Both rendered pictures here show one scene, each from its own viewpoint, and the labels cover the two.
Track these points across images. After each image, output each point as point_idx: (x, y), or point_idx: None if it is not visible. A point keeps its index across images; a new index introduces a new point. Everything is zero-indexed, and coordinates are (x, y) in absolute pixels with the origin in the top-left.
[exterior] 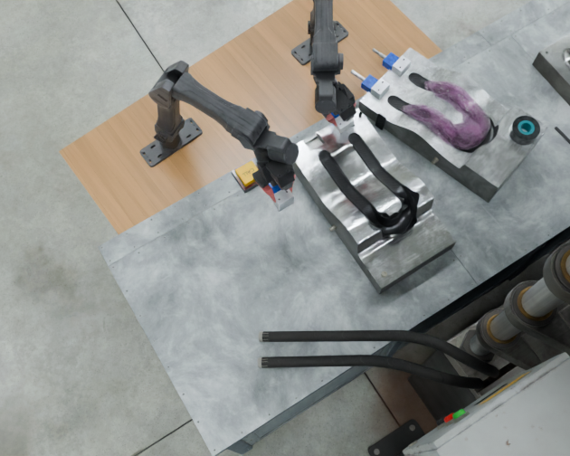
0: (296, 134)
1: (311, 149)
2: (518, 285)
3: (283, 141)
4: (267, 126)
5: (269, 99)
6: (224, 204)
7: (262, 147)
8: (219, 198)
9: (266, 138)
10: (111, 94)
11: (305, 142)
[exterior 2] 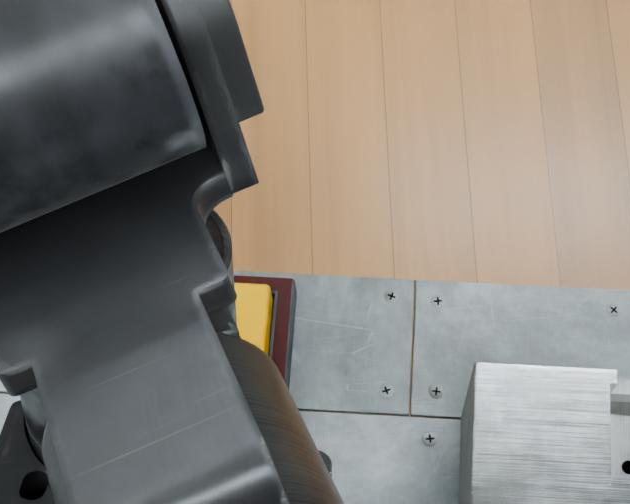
0: (617, 291)
1: None
2: None
3: (187, 468)
4: (221, 159)
5: (600, 29)
6: None
7: None
8: None
9: (97, 286)
10: None
11: (621, 391)
